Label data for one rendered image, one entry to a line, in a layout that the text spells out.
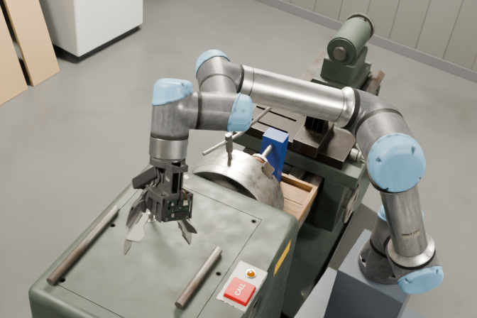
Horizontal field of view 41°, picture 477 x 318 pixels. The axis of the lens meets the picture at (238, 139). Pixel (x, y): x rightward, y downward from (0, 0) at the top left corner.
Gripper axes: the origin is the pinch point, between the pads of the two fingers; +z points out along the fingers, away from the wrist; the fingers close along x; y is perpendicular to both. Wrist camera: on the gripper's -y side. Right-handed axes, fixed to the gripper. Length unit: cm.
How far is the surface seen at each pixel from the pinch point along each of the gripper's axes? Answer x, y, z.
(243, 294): 26.2, -3.1, 16.8
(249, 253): 34.4, -13.2, 11.7
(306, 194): 95, -61, 17
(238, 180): 47, -38, 1
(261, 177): 55, -38, 0
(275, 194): 60, -37, 6
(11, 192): 34, -228, 62
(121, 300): 0.6, -16.3, 19.4
